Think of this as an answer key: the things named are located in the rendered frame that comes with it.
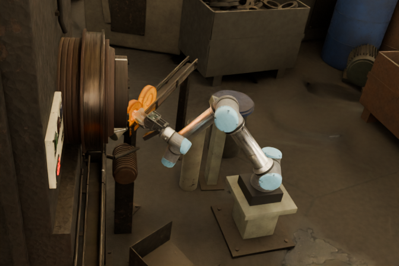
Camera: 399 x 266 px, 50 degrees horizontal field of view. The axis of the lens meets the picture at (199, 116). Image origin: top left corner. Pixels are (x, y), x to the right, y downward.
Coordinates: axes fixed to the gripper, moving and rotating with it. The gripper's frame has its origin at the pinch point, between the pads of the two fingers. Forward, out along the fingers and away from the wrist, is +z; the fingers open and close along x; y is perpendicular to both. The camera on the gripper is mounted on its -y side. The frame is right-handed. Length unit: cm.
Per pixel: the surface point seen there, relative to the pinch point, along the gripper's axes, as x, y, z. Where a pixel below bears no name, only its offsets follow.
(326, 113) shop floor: -193, -41, -104
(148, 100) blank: -17.7, -1.7, 0.1
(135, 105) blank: -0.2, 5.3, 0.4
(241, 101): -94, -17, -39
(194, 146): -33, -24, -34
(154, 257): 66, 6, -54
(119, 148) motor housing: 8.6, -18.7, -3.8
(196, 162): -35, -36, -40
